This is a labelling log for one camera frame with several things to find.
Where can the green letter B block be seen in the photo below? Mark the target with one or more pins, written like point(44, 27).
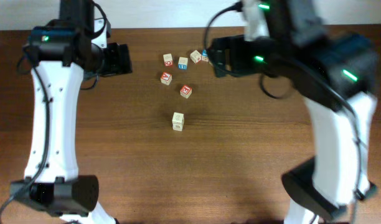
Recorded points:
point(177, 127)

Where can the blue number five block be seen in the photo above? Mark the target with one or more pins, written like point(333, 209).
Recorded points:
point(205, 56)

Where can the red letter A block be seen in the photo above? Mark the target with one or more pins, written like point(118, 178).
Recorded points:
point(166, 78)

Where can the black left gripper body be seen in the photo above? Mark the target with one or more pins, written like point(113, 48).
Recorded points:
point(112, 63)

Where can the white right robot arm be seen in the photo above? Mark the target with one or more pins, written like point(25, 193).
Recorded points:
point(322, 187)

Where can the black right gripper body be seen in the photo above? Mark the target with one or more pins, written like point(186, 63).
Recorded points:
point(221, 56)

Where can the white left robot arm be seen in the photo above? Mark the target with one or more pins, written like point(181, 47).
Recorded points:
point(51, 181)

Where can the plain face number block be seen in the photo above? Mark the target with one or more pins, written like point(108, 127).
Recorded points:
point(178, 118)

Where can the blue letter wooden block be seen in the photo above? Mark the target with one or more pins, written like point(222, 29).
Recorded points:
point(183, 63)

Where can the red letter E block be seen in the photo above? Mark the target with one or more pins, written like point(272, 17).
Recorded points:
point(186, 91)

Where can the plain top wooden block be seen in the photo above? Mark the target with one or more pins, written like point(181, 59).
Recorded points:
point(195, 56)

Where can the red letter C block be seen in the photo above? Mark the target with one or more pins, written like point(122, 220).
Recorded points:
point(168, 60)

